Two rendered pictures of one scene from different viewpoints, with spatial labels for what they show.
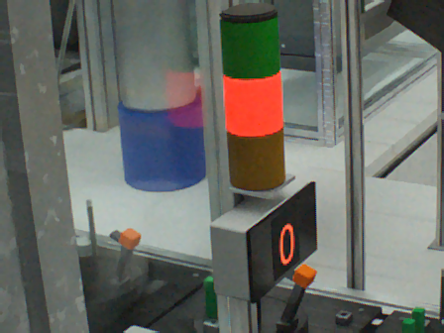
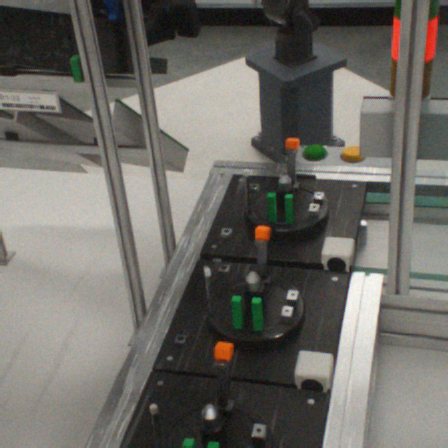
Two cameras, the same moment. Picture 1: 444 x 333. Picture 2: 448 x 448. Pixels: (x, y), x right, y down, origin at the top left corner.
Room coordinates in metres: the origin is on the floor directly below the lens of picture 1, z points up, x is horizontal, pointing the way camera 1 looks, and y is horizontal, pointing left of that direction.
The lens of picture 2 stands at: (1.42, 0.89, 1.79)
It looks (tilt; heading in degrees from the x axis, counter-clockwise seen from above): 36 degrees down; 255
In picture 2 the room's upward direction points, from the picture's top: 6 degrees counter-clockwise
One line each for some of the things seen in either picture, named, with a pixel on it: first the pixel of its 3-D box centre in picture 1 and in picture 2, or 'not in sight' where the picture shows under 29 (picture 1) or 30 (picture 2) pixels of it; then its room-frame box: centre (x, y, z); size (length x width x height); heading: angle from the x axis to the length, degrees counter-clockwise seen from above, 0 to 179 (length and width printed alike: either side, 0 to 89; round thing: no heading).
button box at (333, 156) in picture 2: not in sight; (353, 169); (0.83, -0.35, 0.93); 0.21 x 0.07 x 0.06; 148
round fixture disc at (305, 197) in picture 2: not in sight; (286, 210); (1.01, -0.21, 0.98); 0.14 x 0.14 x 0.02
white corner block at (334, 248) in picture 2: not in sight; (338, 256); (0.98, -0.08, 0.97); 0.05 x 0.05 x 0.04; 58
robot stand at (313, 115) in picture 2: not in sight; (296, 104); (0.84, -0.59, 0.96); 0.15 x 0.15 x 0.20; 13
